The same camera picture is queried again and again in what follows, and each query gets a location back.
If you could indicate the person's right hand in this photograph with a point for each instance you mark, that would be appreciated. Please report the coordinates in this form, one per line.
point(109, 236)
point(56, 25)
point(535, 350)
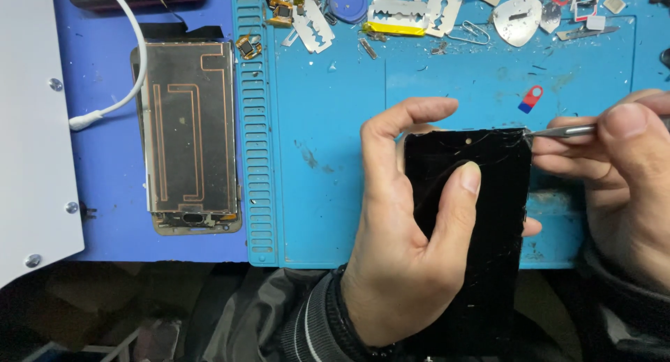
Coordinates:
point(628, 205)

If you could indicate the person's left hand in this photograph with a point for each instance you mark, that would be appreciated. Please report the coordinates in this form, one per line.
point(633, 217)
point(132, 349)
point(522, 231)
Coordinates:
point(390, 257)

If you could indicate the silver metal tweezers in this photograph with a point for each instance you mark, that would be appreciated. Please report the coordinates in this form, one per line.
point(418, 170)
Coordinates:
point(562, 130)

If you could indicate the cracked black phone screen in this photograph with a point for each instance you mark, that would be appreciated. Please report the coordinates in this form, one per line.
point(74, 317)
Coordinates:
point(497, 257)

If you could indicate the light blue silicone repair mat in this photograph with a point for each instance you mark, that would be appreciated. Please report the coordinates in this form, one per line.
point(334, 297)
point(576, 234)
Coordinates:
point(324, 194)

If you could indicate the red and blue plastic tag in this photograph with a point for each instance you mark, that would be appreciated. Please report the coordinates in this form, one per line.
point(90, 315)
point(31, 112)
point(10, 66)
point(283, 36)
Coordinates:
point(531, 100)

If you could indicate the flat metal blade piece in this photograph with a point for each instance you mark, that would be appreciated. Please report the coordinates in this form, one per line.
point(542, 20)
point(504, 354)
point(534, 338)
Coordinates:
point(583, 33)

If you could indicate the white card tray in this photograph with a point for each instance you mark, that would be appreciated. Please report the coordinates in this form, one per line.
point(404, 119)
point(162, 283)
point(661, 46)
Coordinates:
point(586, 14)

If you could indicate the small beige square chip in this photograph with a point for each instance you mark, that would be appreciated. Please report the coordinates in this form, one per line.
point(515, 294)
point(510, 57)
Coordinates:
point(614, 3)

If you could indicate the small metal opening pick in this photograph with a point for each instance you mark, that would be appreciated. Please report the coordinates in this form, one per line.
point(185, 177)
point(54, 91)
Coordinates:
point(549, 16)

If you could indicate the small metal strip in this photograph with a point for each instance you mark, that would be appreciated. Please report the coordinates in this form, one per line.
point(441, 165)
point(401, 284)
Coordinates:
point(368, 48)

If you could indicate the large metal opening pick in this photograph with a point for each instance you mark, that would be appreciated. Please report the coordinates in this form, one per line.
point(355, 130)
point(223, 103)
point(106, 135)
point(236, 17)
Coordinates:
point(515, 24)

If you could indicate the silver paper clip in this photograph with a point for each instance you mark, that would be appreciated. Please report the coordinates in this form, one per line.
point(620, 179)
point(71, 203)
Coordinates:
point(479, 35)

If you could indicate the yellow flat strip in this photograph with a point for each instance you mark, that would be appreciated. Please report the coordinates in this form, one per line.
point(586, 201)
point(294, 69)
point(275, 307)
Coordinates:
point(392, 29)

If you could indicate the blue round plastic disc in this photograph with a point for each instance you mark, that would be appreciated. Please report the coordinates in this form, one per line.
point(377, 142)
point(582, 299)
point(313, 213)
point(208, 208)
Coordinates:
point(348, 3)

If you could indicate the dark blue work mat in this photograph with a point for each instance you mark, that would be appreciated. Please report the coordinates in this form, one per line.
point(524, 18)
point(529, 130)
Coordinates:
point(104, 184)

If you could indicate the small black plug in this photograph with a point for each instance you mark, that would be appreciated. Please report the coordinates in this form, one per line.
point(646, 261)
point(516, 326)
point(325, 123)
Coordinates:
point(87, 211)

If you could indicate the black tape strip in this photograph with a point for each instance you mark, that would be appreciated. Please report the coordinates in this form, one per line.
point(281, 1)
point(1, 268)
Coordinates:
point(178, 32)

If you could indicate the white metal machine panel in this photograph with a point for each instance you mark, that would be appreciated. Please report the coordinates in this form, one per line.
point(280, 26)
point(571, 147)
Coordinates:
point(31, 142)

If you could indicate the phone frame with copper-lined back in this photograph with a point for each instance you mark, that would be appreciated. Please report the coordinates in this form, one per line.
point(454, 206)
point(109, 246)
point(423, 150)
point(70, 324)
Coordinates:
point(188, 137)

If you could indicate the small camera module with flex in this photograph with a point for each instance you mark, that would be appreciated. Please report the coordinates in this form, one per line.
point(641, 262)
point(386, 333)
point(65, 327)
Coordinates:
point(281, 12)
point(247, 47)

